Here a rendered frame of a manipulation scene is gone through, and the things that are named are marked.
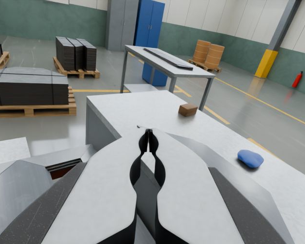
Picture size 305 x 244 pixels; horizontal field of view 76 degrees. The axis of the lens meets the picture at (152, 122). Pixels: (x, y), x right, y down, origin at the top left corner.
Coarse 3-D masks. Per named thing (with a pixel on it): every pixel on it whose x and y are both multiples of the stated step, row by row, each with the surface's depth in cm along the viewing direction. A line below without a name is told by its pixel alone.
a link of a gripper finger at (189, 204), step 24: (168, 144) 11; (168, 168) 9; (192, 168) 9; (168, 192) 8; (192, 192) 8; (216, 192) 8; (168, 216) 7; (192, 216) 7; (216, 216) 7; (168, 240) 7; (192, 240) 6; (216, 240) 6; (240, 240) 6
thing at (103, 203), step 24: (120, 144) 10; (144, 144) 12; (96, 168) 9; (120, 168) 9; (72, 192) 8; (96, 192) 8; (120, 192) 8; (72, 216) 7; (96, 216) 7; (120, 216) 7; (48, 240) 6; (72, 240) 6; (96, 240) 6; (120, 240) 7
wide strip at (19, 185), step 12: (12, 168) 83; (24, 168) 84; (36, 168) 85; (0, 180) 77; (12, 180) 78; (24, 180) 79; (36, 180) 80; (48, 180) 81; (0, 192) 73; (12, 192) 73; (24, 192) 74; (36, 192) 75; (0, 204) 69; (12, 204) 69; (24, 204) 70; (0, 216) 65; (12, 216) 66; (0, 228) 62
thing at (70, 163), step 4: (84, 152) 100; (72, 160) 94; (76, 160) 95; (80, 160) 96; (56, 164) 90; (60, 164) 91; (64, 164) 92; (68, 164) 93; (72, 164) 94; (76, 164) 95; (48, 168) 88; (52, 168) 89; (56, 168) 90; (60, 168) 91; (64, 168) 92; (48, 172) 87; (52, 172) 89; (48, 176) 84; (52, 184) 82
